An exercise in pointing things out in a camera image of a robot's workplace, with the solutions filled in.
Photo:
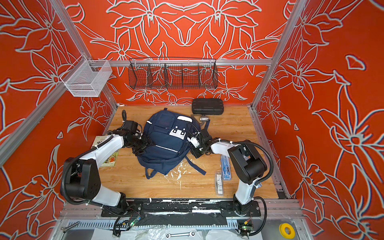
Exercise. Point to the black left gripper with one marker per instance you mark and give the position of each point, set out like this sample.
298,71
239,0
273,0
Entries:
146,144

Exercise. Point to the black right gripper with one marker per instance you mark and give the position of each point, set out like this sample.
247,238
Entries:
193,151

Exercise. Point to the navy blue student backpack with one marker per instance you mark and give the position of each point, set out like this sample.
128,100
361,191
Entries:
171,134

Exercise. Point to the Chinese history picture book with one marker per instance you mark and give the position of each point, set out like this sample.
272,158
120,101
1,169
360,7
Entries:
107,149

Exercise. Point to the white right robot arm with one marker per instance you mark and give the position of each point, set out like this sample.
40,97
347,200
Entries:
252,163

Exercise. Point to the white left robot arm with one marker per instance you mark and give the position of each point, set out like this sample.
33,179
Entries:
81,182

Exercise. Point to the blue stationery set pack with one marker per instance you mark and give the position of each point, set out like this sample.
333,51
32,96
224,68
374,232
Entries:
226,168

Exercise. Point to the small metal cylinder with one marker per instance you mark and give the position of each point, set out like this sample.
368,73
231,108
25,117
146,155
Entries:
204,119

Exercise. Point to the black plastic tool case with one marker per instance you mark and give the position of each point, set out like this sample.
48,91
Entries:
205,106

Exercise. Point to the clear pencil case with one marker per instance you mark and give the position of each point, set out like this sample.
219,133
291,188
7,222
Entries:
219,183

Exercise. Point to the silver combination wrench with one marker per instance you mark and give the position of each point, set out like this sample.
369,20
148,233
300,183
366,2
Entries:
188,234

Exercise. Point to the yellow tape roll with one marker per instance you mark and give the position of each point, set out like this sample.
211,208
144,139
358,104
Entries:
287,231

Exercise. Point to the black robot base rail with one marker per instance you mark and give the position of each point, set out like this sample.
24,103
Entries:
224,207

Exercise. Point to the black wire wall basket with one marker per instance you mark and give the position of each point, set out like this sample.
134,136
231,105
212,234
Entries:
173,74

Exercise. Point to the white wire wall basket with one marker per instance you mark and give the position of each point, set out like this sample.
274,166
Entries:
83,79

